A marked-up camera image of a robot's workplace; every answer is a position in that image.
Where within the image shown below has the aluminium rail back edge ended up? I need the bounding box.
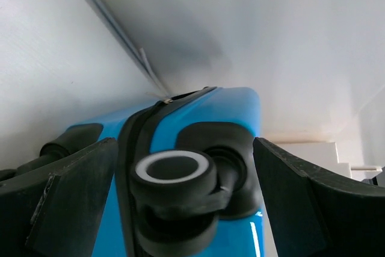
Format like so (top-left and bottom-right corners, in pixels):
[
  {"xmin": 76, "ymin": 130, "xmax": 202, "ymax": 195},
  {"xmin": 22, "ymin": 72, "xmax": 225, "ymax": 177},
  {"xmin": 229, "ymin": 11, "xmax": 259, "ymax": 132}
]
[{"xmin": 86, "ymin": 0, "xmax": 171, "ymax": 99}]

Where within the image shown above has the blue hard-shell suitcase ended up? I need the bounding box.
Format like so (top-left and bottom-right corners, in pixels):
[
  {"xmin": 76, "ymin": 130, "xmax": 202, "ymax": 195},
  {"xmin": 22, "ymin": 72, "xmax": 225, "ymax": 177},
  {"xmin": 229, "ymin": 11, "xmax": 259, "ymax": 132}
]
[{"xmin": 1, "ymin": 87, "xmax": 266, "ymax": 256}]

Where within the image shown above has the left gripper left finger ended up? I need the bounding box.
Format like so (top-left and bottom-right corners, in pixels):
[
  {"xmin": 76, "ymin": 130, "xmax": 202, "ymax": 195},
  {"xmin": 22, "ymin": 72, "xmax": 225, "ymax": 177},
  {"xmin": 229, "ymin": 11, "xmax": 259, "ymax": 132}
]
[{"xmin": 1, "ymin": 138, "xmax": 118, "ymax": 256}]

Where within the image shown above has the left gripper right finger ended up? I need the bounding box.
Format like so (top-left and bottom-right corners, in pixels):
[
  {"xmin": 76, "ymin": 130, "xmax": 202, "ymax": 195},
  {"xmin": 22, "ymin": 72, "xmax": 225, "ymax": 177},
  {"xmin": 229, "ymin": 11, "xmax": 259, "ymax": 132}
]
[{"xmin": 253, "ymin": 138, "xmax": 384, "ymax": 256}]

